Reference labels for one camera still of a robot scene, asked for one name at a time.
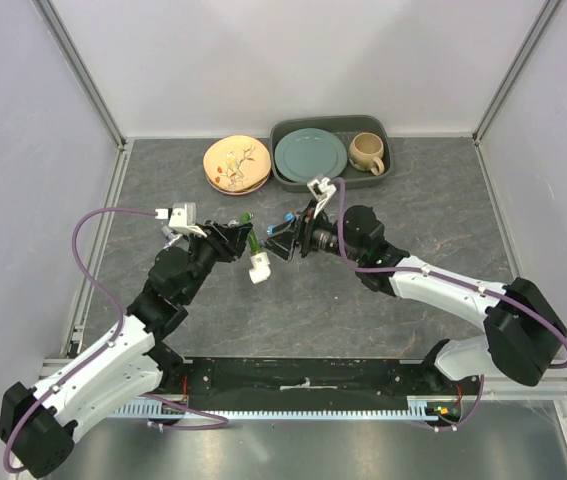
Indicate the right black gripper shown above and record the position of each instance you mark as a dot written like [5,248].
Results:
[282,241]

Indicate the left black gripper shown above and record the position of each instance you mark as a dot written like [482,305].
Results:
[228,240]

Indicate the green water faucet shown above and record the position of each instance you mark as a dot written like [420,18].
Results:
[252,240]

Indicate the white elbow fitting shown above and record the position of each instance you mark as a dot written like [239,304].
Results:
[260,270]

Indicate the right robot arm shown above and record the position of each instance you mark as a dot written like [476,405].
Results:
[520,333]

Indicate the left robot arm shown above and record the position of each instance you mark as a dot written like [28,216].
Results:
[41,424]

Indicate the blue water faucet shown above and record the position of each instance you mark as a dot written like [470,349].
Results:
[274,229]

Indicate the bird pattern yellow plate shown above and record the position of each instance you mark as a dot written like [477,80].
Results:
[237,162]

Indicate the teal plate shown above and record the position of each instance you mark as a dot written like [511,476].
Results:
[305,153]

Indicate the beige ceramic mug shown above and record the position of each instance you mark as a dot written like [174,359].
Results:
[366,153]

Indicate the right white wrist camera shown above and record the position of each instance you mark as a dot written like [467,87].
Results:
[322,190]

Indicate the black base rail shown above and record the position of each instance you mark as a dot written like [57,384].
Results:
[260,385]

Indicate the slotted cable duct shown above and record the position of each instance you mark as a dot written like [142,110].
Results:
[416,410]

